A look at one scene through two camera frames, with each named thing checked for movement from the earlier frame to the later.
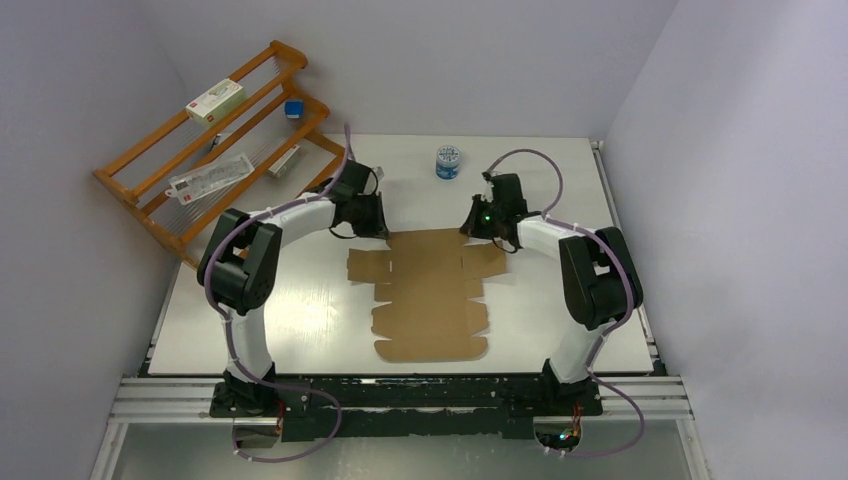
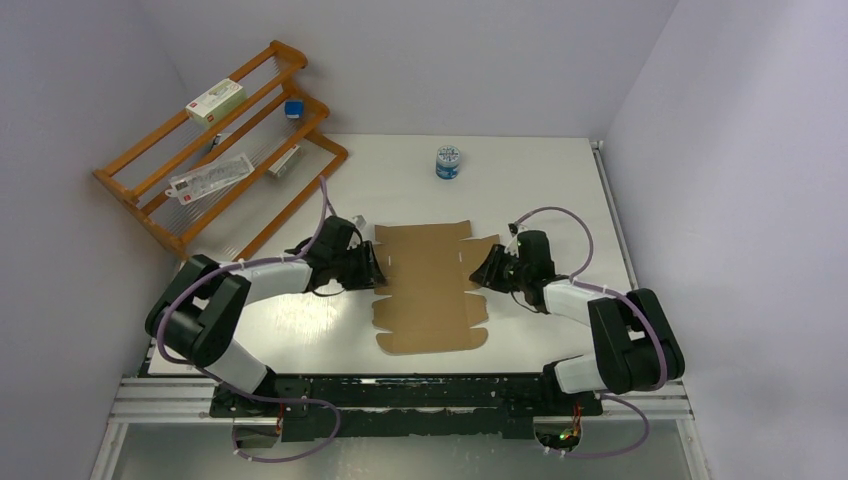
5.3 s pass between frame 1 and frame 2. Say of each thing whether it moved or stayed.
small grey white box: stayed
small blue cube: stayed
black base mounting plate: stayed
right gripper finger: moved
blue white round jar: stayed
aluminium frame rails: stayed
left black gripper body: moved
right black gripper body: moved
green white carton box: stayed
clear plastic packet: stayed
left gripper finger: moved
